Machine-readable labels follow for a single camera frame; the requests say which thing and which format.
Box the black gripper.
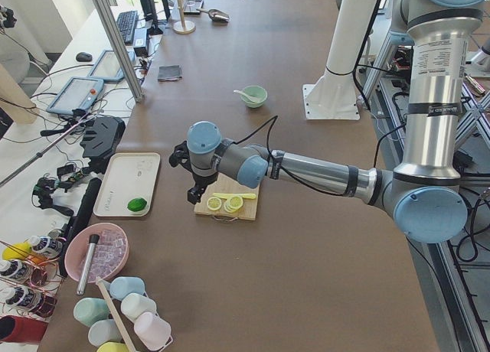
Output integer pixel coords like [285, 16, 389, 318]
[169, 141, 217, 204]

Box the white ceramic spoon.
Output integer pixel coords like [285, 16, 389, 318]
[234, 90, 260, 103]

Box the mint green bowl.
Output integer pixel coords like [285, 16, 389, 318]
[241, 86, 268, 108]

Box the pink bowl of ice cubes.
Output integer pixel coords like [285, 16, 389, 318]
[64, 223, 129, 283]

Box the bamboo cutting board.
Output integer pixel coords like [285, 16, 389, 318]
[194, 174, 259, 220]

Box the yellow toy knife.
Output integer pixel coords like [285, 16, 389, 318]
[212, 193, 257, 200]

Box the cream plastic tray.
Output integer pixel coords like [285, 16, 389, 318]
[93, 152, 161, 217]

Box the yellow lemon slice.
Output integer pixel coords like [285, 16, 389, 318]
[224, 195, 243, 213]
[206, 196, 222, 211]

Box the green lime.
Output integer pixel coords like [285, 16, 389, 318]
[126, 197, 148, 213]

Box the black controller device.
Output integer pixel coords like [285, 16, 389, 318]
[80, 116, 126, 174]

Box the dark grey folded cloth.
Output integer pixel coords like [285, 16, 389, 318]
[157, 65, 182, 82]

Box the blue teach pendant tablet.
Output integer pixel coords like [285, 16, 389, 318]
[88, 50, 124, 83]
[46, 77, 104, 116]

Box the black cylinder tube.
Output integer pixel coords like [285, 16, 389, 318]
[65, 178, 102, 244]

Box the metal muddler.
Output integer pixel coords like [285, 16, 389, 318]
[76, 234, 100, 296]

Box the wooden stand with round base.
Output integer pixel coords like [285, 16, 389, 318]
[173, 0, 196, 34]

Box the black computer mouse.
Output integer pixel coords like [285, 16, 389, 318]
[76, 52, 93, 62]

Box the light blue cup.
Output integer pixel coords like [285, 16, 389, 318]
[109, 276, 145, 301]

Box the black keyboard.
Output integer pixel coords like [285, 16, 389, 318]
[116, 11, 139, 44]

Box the shiny metal scoop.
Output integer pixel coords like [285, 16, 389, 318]
[197, 8, 230, 23]

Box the white cup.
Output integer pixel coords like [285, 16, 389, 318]
[121, 293, 157, 322]

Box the small bottle white cap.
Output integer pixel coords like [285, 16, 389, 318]
[28, 236, 63, 259]

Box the pink cup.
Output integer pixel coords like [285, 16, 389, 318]
[133, 311, 172, 351]

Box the mint green cup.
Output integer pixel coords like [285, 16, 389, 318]
[73, 298, 109, 327]

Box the pale blue cup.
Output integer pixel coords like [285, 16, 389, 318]
[88, 319, 122, 347]

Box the yellow cup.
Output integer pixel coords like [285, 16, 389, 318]
[96, 341, 129, 352]

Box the red object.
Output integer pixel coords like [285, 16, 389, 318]
[1, 315, 48, 344]

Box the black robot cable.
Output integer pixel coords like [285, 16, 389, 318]
[234, 115, 279, 154]

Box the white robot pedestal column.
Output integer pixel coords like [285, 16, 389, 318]
[302, 0, 381, 120]

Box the aluminium frame post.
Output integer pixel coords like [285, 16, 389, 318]
[92, 0, 144, 103]

